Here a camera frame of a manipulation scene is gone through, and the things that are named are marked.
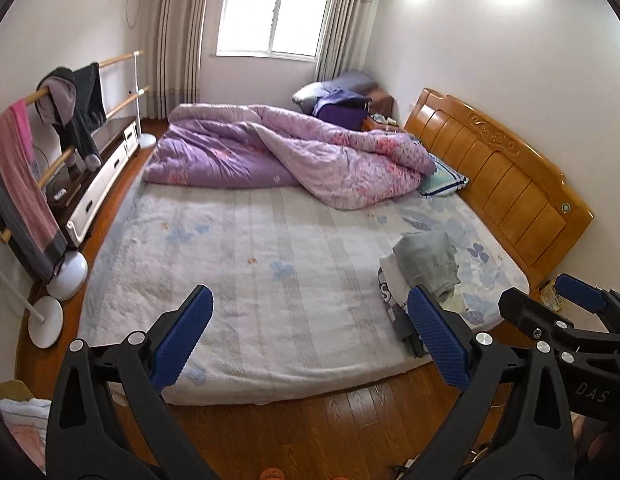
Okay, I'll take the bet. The white folded garment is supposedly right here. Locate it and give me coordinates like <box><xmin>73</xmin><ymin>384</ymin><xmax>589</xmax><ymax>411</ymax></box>
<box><xmin>379</xmin><ymin>254</ymin><xmax>466</xmax><ymax>314</ymax></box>

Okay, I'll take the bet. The dark folded garment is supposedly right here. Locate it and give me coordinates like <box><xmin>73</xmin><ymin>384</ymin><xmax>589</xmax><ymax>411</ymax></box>
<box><xmin>377</xmin><ymin>266</ymin><xmax>431</xmax><ymax>360</ymax></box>

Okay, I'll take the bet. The floral bed sheet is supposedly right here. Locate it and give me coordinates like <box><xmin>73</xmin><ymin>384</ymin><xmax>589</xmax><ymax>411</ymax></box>
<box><xmin>78</xmin><ymin>181</ymin><xmax>529</xmax><ymax>405</ymax></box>

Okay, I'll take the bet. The white tv cabinet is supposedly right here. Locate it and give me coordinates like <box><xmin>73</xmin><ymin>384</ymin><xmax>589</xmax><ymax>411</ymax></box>
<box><xmin>45</xmin><ymin>116</ymin><xmax>138</xmax><ymax>248</ymax></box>

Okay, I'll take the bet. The left orange slipper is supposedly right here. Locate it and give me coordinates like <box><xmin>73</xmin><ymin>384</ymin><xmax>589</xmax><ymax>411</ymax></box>
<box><xmin>259</xmin><ymin>467</ymin><xmax>286</xmax><ymax>480</ymax></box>

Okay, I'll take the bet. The right striped curtain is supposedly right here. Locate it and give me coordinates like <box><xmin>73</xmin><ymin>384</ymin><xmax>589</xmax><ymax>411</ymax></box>
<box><xmin>315</xmin><ymin>0</ymin><xmax>380</xmax><ymax>81</ymax></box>

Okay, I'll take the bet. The left striped curtain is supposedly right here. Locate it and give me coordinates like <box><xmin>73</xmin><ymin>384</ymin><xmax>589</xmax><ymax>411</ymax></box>
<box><xmin>142</xmin><ymin>0</ymin><xmax>207</xmax><ymax>119</ymax></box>

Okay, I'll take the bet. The pink towel on rack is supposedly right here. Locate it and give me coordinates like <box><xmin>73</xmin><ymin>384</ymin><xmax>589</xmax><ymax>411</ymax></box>
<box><xmin>0</xmin><ymin>100</ymin><xmax>68</xmax><ymax>283</ymax></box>

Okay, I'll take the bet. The dark jacket on rack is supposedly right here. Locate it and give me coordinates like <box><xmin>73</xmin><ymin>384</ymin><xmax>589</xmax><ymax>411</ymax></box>
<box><xmin>35</xmin><ymin>63</ymin><xmax>107</xmax><ymax>172</ymax></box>

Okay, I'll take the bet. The green blue pillow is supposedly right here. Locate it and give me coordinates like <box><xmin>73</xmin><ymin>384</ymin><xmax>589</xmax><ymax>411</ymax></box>
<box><xmin>417</xmin><ymin>155</ymin><xmax>470</xmax><ymax>197</ymax></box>

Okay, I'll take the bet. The purple floral quilt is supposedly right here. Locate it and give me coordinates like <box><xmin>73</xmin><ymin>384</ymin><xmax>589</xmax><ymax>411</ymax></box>
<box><xmin>142</xmin><ymin>103</ymin><xmax>436</xmax><ymax>210</ymax></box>

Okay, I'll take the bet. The wooden headboard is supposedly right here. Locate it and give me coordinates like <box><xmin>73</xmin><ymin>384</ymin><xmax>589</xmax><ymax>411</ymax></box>
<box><xmin>404</xmin><ymin>88</ymin><xmax>594</xmax><ymax>292</ymax></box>

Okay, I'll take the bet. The person right hand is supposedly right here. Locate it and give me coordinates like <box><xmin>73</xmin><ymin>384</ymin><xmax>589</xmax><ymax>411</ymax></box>
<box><xmin>572</xmin><ymin>415</ymin><xmax>620</xmax><ymax>469</ymax></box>

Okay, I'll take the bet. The dark blue bedding pile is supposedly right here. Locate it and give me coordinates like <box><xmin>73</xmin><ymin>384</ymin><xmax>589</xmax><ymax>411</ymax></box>
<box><xmin>291</xmin><ymin>70</ymin><xmax>377</xmax><ymax>131</ymax></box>

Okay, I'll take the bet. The window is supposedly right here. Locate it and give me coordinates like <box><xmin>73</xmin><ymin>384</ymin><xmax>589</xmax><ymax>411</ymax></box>
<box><xmin>215</xmin><ymin>0</ymin><xmax>329</xmax><ymax>62</ymax></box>

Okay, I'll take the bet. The wooden nightstand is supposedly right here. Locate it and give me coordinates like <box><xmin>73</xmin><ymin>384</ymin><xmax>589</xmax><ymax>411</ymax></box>
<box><xmin>361</xmin><ymin>87</ymin><xmax>403</xmax><ymax>132</ymax></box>

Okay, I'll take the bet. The grey sweater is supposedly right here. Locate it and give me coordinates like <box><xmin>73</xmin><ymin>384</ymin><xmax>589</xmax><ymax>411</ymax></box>
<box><xmin>392</xmin><ymin>231</ymin><xmax>459</xmax><ymax>302</ymax></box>

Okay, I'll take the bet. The striped curtain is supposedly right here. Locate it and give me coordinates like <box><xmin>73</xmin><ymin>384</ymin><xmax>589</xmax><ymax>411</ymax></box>
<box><xmin>142</xmin><ymin>0</ymin><xmax>207</xmax><ymax>119</ymax></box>
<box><xmin>315</xmin><ymin>0</ymin><xmax>380</xmax><ymax>81</ymax></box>

